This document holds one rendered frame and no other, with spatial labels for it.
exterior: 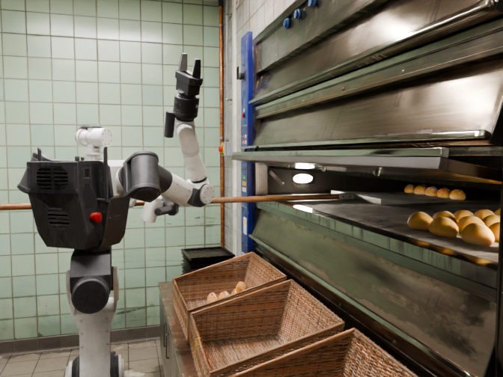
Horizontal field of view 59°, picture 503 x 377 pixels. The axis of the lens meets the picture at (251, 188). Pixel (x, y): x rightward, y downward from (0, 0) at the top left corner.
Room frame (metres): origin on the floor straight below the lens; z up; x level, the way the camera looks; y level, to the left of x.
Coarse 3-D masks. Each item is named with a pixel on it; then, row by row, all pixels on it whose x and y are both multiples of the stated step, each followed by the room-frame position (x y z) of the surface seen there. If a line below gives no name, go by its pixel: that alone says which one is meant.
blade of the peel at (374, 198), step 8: (336, 192) 2.60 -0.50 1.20; (344, 192) 2.51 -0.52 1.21; (352, 192) 2.70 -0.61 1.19; (360, 192) 2.72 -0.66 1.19; (368, 192) 2.73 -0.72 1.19; (368, 200) 2.25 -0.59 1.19; (376, 200) 2.18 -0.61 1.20; (384, 200) 2.15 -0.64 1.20; (392, 200) 2.16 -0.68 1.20; (400, 200) 2.17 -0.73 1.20; (408, 200) 2.18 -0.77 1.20; (416, 200) 2.20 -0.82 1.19; (424, 200) 2.29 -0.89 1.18; (432, 200) 2.29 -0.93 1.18
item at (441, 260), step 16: (288, 208) 2.11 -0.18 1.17; (304, 208) 2.00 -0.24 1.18; (320, 224) 1.76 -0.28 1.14; (336, 224) 1.63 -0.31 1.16; (352, 224) 1.53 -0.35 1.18; (368, 240) 1.41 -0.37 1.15; (384, 240) 1.32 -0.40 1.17; (400, 240) 1.25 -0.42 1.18; (416, 240) 1.25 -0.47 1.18; (416, 256) 1.17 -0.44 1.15; (432, 256) 1.11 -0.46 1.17; (448, 256) 1.06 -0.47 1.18; (464, 256) 1.05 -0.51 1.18; (464, 272) 1.00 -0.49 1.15; (480, 272) 0.96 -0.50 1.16; (496, 272) 0.92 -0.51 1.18; (496, 288) 0.92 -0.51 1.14
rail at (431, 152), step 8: (240, 152) 2.42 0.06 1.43; (248, 152) 2.27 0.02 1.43; (256, 152) 2.13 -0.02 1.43; (264, 152) 2.00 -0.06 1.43; (272, 152) 1.89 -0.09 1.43; (280, 152) 1.80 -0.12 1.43; (288, 152) 1.71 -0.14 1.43; (296, 152) 1.63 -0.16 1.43; (304, 152) 1.56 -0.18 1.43; (312, 152) 1.49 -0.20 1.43; (320, 152) 1.43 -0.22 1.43; (328, 152) 1.37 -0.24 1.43; (336, 152) 1.32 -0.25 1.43; (344, 152) 1.27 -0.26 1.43; (352, 152) 1.23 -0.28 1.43; (360, 152) 1.19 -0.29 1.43; (368, 152) 1.15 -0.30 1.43; (376, 152) 1.11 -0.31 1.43; (384, 152) 1.08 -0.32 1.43; (392, 152) 1.04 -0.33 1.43; (400, 152) 1.01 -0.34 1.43; (408, 152) 0.98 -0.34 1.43; (416, 152) 0.96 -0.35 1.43; (424, 152) 0.93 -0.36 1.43; (432, 152) 0.91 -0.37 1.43; (440, 152) 0.88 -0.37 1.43; (448, 152) 0.89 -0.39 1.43
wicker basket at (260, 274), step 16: (240, 256) 2.56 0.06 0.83; (256, 256) 2.49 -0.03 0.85; (192, 272) 2.48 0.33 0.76; (208, 272) 2.50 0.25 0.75; (224, 272) 2.54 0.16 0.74; (240, 272) 2.56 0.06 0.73; (256, 272) 2.42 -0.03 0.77; (272, 272) 2.22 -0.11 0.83; (176, 288) 2.30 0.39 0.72; (192, 288) 2.48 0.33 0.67; (208, 288) 2.51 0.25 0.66; (224, 288) 2.54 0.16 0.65; (256, 288) 2.02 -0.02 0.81; (176, 304) 2.31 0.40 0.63; (192, 304) 2.42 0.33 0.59; (208, 304) 1.96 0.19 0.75
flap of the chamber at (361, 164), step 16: (240, 160) 2.47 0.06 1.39; (256, 160) 2.11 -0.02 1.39; (272, 160) 1.87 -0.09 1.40; (288, 160) 1.69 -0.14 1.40; (304, 160) 1.54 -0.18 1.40; (320, 160) 1.42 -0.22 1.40; (336, 160) 1.31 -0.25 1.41; (352, 160) 1.22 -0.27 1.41; (368, 160) 1.14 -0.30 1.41; (384, 160) 1.07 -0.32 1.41; (400, 160) 1.01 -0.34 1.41; (416, 160) 0.95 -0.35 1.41; (432, 160) 0.90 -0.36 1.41; (448, 160) 0.89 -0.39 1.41; (400, 176) 1.33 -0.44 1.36; (416, 176) 1.20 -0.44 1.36; (432, 176) 1.09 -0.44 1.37; (448, 176) 1.00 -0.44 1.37; (464, 176) 0.93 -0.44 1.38; (480, 176) 0.91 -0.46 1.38; (496, 176) 0.92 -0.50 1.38
